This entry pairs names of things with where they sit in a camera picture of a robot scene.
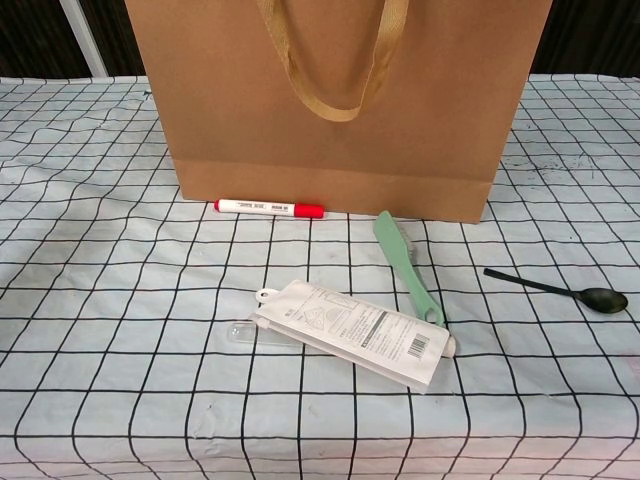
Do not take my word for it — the light green brush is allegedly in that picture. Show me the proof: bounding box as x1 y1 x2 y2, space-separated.
373 209 446 327

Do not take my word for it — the brown paper bag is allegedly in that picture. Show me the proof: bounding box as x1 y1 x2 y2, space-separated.
124 0 554 224

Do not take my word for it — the black spoon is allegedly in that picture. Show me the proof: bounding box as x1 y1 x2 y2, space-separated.
482 267 629 317

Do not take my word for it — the red and white marker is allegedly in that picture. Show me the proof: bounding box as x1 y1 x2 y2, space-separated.
213 198 329 220

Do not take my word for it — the white partition frame post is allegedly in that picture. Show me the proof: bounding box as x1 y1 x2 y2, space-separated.
68 0 107 79

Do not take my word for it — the checkered white tablecloth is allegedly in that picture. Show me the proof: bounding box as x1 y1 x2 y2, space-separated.
0 73 640 480

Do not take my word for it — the white flat barcode package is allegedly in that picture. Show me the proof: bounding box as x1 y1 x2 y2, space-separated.
249 279 457 396

